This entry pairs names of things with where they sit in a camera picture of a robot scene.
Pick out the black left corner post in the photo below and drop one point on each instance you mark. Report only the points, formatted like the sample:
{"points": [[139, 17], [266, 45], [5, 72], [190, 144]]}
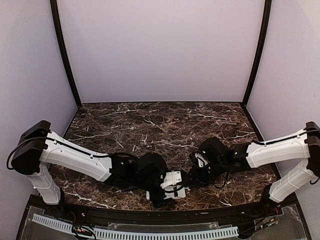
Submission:
{"points": [[63, 52]]}

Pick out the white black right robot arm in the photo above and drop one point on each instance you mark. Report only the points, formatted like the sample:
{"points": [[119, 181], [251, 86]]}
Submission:
{"points": [[213, 158]]}

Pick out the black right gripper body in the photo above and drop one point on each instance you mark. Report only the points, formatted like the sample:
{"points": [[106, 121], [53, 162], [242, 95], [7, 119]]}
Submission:
{"points": [[204, 177]]}

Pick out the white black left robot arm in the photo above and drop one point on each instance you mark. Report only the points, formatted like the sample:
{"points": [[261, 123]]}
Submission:
{"points": [[39, 146]]}

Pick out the white remote control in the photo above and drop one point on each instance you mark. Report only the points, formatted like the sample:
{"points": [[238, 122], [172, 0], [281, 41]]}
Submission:
{"points": [[177, 194]]}

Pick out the black corner post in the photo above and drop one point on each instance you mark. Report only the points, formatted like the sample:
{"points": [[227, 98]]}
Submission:
{"points": [[258, 53], [63, 52]]}

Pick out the white slotted cable duct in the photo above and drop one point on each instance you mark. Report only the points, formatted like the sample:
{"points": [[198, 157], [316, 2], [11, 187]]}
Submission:
{"points": [[118, 231]]}

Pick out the black right corner post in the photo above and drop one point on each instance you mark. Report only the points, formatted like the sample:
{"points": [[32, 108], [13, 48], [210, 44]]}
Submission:
{"points": [[258, 53]]}

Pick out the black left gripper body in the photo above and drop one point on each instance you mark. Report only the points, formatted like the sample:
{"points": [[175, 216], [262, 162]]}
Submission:
{"points": [[155, 198]]}

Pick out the black front table rail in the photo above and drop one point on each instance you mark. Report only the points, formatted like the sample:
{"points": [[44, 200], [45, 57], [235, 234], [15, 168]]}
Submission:
{"points": [[241, 215]]}

